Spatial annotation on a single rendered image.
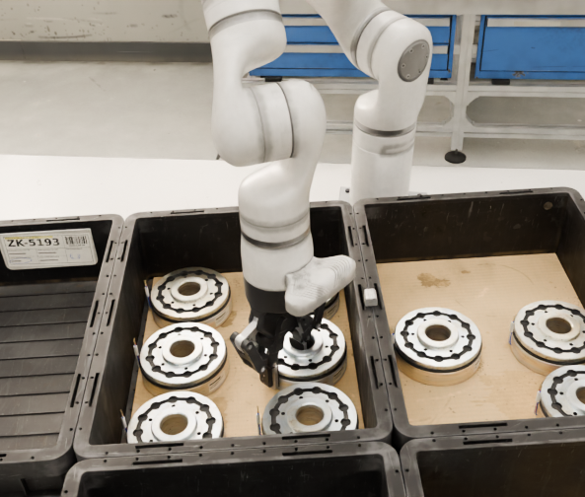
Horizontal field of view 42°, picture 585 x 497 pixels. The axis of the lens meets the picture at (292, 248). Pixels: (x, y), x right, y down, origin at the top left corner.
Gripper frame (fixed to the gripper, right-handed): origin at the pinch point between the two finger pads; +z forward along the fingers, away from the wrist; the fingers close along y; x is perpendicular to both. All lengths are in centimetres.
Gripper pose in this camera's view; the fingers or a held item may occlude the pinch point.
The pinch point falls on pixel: (284, 363)
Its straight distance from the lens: 90.3
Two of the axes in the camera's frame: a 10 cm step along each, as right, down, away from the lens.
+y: -6.8, 4.6, -5.6
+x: 7.3, 3.9, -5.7
